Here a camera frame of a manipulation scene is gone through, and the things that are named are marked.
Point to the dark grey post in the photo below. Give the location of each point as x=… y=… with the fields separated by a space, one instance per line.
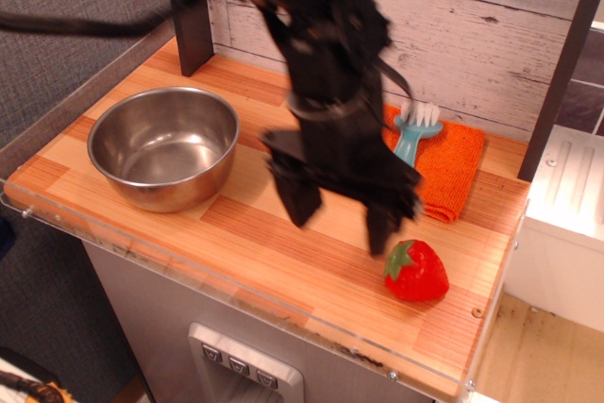
x=193 y=34
x=576 y=38

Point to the orange folded cloth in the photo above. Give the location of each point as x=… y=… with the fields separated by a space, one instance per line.
x=447 y=164

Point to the stainless steel bowl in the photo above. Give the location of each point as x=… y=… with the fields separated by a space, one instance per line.
x=168 y=149

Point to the clear acrylic table guard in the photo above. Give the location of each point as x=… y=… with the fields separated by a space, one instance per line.
x=319 y=282

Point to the silver dispenser panel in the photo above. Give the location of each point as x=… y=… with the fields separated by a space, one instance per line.
x=231 y=371

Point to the dark grey left post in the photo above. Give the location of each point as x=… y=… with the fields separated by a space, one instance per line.
x=193 y=34

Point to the dark grey right post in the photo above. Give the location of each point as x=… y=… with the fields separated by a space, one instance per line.
x=576 y=38

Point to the red toy strawberry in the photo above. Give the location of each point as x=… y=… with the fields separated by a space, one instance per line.
x=414 y=272

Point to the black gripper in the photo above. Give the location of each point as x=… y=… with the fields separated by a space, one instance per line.
x=340 y=148

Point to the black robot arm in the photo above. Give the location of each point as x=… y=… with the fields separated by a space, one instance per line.
x=332 y=50

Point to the yellow object bottom left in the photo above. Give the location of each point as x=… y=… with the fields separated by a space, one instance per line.
x=30 y=390

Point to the teal scrub brush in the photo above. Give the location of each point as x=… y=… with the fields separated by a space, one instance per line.
x=416 y=121

